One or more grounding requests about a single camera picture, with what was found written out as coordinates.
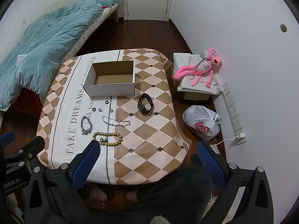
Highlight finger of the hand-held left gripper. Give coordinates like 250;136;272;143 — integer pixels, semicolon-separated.
0;132;16;146
5;136;45;164

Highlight white door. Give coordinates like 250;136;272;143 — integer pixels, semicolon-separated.
127;0;172;20

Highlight black clip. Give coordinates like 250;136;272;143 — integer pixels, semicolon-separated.
138;93;154;115

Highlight white cable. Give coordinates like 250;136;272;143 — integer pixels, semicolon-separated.
210;137;239;148

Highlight white plastic bag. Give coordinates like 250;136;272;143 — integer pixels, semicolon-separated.
183;105;221;141

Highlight white cardboard box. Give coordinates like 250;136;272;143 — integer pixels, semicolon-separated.
82;60;136;98

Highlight wooden bed frame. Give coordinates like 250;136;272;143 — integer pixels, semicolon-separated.
77;3;120;52

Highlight person's legs in dark trousers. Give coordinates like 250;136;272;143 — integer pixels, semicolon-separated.
89;164;214;224

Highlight wooden bead bracelet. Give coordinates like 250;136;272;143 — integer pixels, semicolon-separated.
93;132;123;147

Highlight pink plush toy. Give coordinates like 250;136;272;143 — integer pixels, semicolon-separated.
172;48;223;88

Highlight checked printed tablecloth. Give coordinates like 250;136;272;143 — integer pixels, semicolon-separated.
36;49;192;185

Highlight thin silver necklace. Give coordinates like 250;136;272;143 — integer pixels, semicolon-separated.
102;115;131;127

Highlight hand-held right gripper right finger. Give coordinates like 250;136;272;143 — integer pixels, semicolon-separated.
197;141;274;224

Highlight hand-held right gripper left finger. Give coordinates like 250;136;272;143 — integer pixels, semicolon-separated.
24;139;101;224

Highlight white power strip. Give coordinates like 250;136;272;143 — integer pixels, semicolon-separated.
221;82;244;133

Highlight bed with blue duvet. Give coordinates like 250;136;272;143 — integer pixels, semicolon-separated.
0;0;121;111

